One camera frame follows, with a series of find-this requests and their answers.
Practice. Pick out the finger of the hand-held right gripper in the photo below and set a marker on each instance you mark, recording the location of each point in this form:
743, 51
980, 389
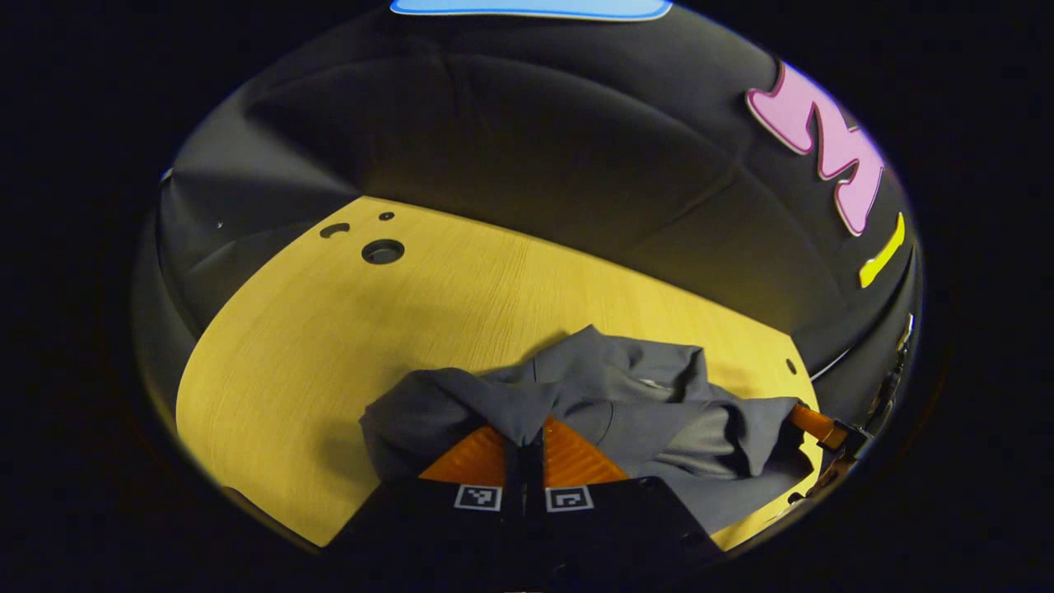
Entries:
819, 424
833, 478

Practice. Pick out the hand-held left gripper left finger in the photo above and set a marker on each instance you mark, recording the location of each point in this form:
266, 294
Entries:
428, 527

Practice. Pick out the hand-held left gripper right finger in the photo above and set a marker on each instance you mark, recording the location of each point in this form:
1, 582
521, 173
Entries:
626, 527

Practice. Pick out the grey button-up shirt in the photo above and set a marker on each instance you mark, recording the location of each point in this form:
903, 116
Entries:
626, 395

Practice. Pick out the black backdrop cloth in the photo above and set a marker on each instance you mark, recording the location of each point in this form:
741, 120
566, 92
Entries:
535, 123

